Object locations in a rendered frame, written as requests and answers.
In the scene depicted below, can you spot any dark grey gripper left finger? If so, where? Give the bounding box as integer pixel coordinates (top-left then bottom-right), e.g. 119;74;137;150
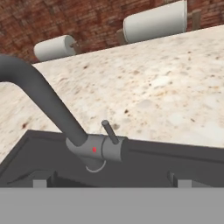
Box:
6;170;59;188

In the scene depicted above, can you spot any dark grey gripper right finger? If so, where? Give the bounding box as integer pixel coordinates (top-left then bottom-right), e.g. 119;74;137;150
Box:
166;171;214;188

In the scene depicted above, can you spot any dark grey sink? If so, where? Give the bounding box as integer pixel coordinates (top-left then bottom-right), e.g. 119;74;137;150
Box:
0;129;224;188

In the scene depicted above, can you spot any dark grey sink tap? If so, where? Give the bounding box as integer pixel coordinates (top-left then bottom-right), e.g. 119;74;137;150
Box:
0;54;130;173

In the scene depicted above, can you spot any dark grey tap lever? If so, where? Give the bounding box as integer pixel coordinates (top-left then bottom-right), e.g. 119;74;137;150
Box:
101;119;121;146

